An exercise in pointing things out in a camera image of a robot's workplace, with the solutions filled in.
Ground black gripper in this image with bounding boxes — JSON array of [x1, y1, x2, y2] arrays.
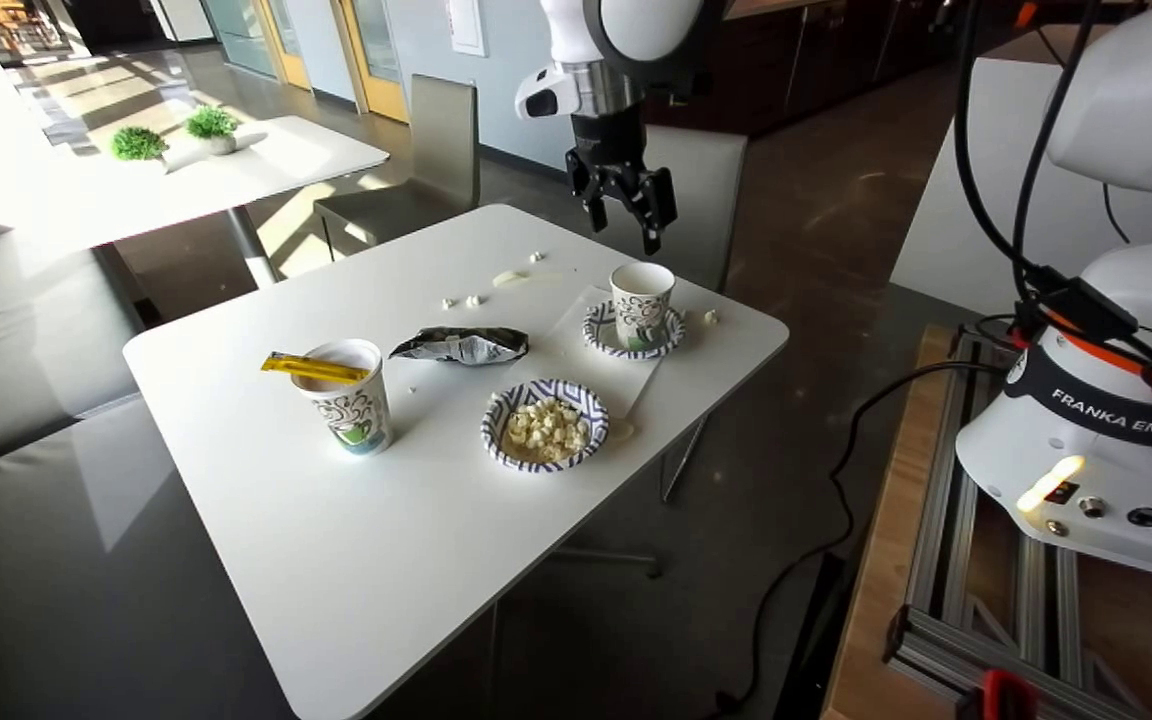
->
[[562, 107, 679, 254]]

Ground black yellow snack bag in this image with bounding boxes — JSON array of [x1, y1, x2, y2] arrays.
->
[[386, 323, 535, 376]]

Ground printed styrofoam cup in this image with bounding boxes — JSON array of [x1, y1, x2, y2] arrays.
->
[[288, 335, 397, 457]]

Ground grey chair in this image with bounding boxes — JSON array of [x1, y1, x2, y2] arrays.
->
[[312, 71, 484, 254], [593, 121, 753, 296]]

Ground patterned ceramic mug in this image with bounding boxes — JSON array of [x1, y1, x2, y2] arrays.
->
[[602, 259, 679, 353]]

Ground patterned saucer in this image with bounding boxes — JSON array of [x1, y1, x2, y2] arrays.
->
[[582, 296, 689, 362]]

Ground popcorn heap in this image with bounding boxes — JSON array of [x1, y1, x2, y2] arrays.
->
[[498, 394, 593, 464]]

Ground blue patterned bowl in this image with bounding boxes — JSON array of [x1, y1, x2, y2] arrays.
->
[[479, 376, 610, 476]]

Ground yellow framed doors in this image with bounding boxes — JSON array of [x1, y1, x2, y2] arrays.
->
[[198, 0, 414, 129]]

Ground yellow stick packet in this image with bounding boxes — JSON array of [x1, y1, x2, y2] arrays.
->
[[257, 346, 370, 391]]

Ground green plant white pot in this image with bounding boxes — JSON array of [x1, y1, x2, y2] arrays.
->
[[182, 101, 242, 157]]

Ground wooden board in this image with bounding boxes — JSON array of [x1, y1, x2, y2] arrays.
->
[[818, 323, 968, 720]]

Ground small green plant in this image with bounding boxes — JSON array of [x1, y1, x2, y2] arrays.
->
[[109, 121, 169, 165]]

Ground white side table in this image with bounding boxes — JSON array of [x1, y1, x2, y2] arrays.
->
[[0, 112, 391, 291]]

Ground red clamp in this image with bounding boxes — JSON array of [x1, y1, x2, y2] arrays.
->
[[979, 667, 1040, 720]]

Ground upholstered bench seat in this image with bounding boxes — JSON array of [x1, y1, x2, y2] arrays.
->
[[0, 215, 327, 720]]

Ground white wall paper sheet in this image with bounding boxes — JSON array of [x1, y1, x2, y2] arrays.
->
[[445, 0, 488, 58]]

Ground white table leg frame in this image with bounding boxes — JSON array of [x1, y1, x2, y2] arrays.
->
[[539, 408, 716, 585]]

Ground white pedestal box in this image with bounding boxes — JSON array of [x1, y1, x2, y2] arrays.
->
[[887, 35, 1117, 323]]

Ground black floor cable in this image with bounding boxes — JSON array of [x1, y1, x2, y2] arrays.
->
[[711, 353, 1006, 720]]

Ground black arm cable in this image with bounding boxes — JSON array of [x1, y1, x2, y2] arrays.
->
[[950, 0, 1152, 403]]

